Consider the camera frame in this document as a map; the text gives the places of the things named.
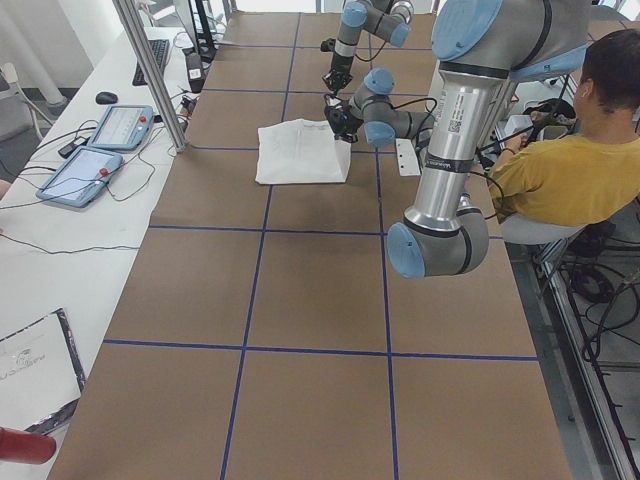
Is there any person in yellow shirt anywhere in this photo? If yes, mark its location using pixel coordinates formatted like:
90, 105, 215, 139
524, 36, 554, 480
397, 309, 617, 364
490, 29, 639, 226

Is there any white central column pedestal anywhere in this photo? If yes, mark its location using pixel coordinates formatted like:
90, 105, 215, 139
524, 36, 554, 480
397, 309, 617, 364
395, 138, 421, 177

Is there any black keyboard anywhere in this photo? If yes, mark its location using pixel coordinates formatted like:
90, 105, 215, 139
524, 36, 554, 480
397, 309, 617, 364
131, 38, 172, 86

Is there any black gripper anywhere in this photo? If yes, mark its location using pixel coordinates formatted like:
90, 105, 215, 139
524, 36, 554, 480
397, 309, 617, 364
322, 52, 354, 96
324, 102, 360, 144

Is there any white long-sleeve printed shirt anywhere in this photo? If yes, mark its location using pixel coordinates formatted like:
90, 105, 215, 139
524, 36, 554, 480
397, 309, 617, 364
255, 118, 351, 185

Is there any lower blue teach pendant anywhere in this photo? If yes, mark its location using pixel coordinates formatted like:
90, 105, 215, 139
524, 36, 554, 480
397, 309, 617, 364
36, 146, 124, 208

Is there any aluminium frame post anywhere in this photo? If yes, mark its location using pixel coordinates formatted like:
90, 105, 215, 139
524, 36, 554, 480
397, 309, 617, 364
112, 0, 187, 153

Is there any upper blue teach pendant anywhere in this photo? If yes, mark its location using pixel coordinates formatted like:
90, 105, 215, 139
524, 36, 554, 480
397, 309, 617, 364
88, 104, 154, 152

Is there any white plastic chair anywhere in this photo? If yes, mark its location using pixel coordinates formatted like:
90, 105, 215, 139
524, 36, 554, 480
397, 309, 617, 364
501, 214, 585, 245

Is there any black camera cable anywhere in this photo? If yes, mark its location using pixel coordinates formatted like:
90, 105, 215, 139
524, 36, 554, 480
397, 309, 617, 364
389, 97, 506, 224

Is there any red fire extinguisher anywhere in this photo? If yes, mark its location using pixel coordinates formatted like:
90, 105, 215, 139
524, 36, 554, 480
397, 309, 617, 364
1, 427, 57, 465

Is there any black white labelled box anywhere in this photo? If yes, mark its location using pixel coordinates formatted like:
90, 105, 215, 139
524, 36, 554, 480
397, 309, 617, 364
185, 52, 205, 93

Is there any blue teach pendant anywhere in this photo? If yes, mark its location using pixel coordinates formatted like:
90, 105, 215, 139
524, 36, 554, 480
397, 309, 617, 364
36, 146, 124, 208
88, 104, 154, 152

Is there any black computer mouse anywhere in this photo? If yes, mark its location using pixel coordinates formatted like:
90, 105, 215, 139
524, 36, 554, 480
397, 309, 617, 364
95, 91, 119, 105

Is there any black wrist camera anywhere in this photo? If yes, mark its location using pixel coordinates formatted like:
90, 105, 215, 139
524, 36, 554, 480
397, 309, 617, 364
320, 38, 336, 52

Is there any person's hand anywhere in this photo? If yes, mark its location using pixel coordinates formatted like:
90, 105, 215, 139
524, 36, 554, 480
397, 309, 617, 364
503, 133, 528, 154

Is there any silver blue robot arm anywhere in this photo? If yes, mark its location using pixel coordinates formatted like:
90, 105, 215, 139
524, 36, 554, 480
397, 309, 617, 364
320, 1, 414, 94
324, 1, 591, 278

